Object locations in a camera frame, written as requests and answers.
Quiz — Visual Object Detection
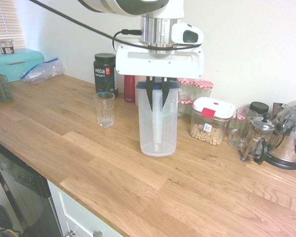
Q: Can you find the clear glass mug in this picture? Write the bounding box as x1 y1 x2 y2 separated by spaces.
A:
227 108 259 151

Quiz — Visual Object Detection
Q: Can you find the grey plastic basket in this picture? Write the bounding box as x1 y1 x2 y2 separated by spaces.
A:
0 71 15 104

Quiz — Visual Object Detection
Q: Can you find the black dishwasher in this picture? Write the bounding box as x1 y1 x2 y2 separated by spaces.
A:
0 138 62 237

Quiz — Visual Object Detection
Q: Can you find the red water bottle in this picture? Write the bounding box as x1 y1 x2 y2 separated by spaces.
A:
124 75 136 104

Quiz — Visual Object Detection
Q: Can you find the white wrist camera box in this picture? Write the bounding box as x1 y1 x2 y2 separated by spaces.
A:
171 22 204 45

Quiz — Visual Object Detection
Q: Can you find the clear zip bag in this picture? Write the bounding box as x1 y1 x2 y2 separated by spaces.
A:
20 57 66 85

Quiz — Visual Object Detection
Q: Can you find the black protein powder tub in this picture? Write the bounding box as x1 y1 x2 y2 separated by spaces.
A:
93 53 119 98

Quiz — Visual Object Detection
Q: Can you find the glass french press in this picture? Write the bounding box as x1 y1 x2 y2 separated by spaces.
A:
241 112 276 165

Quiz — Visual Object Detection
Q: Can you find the stainless steel electric kettle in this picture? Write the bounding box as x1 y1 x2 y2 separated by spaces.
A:
265 95 296 171

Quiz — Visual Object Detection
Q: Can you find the pink water bottle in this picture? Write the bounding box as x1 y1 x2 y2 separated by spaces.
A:
134 75 147 107

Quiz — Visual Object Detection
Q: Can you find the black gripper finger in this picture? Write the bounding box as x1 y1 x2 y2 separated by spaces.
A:
162 78 172 109
146 76 155 112

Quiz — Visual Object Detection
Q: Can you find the dark cable bundle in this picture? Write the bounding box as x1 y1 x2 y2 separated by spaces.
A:
0 204 21 237

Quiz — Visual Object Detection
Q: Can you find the teal bread box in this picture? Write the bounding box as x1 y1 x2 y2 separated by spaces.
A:
0 48 45 83

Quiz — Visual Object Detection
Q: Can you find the black lid jar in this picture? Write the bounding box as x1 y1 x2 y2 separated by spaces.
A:
249 101 270 117

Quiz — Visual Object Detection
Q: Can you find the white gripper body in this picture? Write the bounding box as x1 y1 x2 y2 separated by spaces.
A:
115 42 204 79

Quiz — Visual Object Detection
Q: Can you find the clear drinking glass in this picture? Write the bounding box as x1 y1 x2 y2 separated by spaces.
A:
93 92 115 128

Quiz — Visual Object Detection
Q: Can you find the peanut container white lid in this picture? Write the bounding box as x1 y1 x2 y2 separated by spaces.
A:
189 96 236 146

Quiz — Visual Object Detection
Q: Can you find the white window blind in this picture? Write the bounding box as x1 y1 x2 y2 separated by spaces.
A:
0 0 25 50

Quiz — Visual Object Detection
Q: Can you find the clear pitcher with blue lid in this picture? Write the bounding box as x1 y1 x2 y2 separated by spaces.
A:
135 80 181 158

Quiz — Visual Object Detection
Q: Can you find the white cabinet drawer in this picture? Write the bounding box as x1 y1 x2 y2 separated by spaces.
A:
47 180 124 237

